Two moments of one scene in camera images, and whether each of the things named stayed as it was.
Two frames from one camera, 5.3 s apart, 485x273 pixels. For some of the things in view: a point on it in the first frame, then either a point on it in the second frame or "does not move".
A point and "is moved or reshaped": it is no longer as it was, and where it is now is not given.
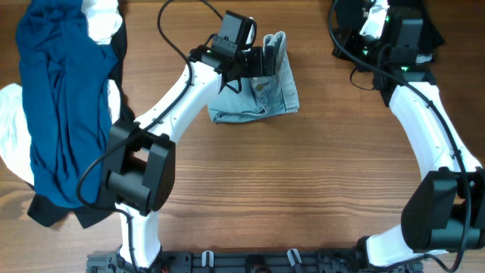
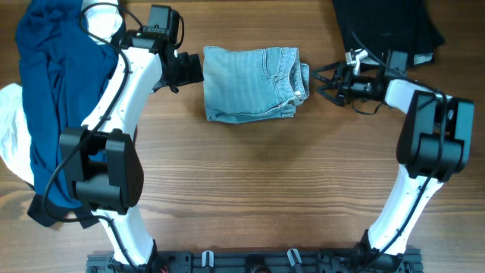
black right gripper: x=342 y=49 -> x=346 y=72
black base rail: x=250 y=261 does not move
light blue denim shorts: x=272 y=94 is moved or reshaped
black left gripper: x=257 y=67 -> x=190 y=73
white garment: x=104 y=20 does not move
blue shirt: x=66 y=74 does not move
